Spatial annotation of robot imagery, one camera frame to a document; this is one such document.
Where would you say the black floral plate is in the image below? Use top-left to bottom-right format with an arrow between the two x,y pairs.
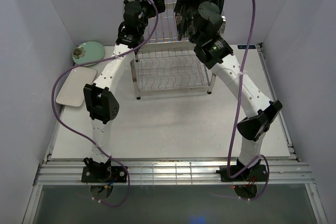
174,0 -> 187,40

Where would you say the mint green round plate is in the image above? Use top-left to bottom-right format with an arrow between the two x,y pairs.
72,41 -> 105,65

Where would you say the white rectangular plate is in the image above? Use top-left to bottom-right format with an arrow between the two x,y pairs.
56,67 -> 97,107

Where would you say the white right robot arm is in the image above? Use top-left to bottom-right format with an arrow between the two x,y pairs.
181,0 -> 282,180

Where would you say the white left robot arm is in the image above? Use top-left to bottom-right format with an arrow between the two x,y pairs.
83,0 -> 165,182

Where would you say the stainless steel dish rack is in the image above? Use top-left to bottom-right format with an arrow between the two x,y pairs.
130,3 -> 216,100

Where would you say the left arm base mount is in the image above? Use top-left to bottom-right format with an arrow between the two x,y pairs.
81,158 -> 127,184

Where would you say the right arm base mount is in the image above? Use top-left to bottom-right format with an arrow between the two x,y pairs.
217,163 -> 269,183

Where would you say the aluminium table edge rail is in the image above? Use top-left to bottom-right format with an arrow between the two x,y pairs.
35,160 -> 315,186

